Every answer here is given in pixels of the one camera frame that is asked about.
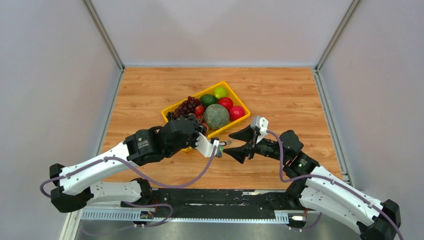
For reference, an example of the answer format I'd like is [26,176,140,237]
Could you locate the left aluminium frame post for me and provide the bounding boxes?
[82,0,125,73]

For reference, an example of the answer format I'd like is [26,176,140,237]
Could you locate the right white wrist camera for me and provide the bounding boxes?
[250,115,269,144]

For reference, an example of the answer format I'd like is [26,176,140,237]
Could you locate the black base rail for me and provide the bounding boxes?
[81,188,308,228]

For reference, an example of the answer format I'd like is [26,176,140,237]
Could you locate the light green lime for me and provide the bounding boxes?
[213,86,228,100]

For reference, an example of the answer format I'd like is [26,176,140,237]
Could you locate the aluminium frame post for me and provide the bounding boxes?
[82,0,125,73]
[314,0,362,73]

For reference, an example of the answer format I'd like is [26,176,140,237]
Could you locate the yellow plastic tray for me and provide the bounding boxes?
[161,81,251,139]

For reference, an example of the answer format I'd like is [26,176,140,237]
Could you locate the pink red apple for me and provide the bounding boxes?
[229,105,246,121]

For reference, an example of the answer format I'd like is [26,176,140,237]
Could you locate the green netted melon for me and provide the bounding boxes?
[203,104,230,130]

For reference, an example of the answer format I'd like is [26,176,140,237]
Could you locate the dark purple grape bunch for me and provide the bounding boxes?
[165,96,203,120]

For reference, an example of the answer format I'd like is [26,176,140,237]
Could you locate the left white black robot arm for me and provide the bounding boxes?
[47,116,220,213]

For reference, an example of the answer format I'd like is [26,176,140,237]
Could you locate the right aluminium frame post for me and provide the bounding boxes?
[314,0,362,73]

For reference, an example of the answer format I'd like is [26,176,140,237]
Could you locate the dark green avocado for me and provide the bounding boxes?
[200,94,218,108]

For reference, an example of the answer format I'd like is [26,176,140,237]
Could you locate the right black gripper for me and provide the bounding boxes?
[222,124,289,164]

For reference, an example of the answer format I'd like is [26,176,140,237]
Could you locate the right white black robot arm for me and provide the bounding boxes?
[224,126,404,240]

